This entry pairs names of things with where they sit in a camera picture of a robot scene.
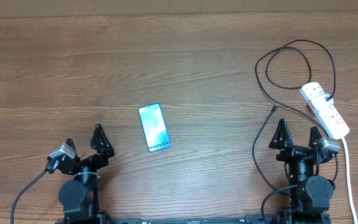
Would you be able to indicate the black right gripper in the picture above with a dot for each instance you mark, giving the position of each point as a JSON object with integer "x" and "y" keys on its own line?
{"x": 276, "y": 142}

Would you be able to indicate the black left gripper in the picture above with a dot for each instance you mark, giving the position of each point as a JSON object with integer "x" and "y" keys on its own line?
{"x": 105, "y": 150}

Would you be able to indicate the Samsung Galaxy smartphone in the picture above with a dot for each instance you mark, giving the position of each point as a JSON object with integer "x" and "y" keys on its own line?
{"x": 155, "y": 131}

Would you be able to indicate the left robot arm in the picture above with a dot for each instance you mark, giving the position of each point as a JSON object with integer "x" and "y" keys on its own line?
{"x": 80, "y": 196}

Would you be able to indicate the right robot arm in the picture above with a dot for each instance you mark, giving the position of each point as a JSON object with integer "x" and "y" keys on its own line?
{"x": 309, "y": 192}

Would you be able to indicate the white USB charger plug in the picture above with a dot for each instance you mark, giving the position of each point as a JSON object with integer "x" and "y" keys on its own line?
{"x": 321, "y": 102}

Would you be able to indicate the white power strip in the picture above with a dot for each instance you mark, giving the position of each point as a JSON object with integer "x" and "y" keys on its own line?
{"x": 330, "y": 119}

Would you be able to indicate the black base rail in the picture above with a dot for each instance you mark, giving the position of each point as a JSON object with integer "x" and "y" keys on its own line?
{"x": 248, "y": 219}

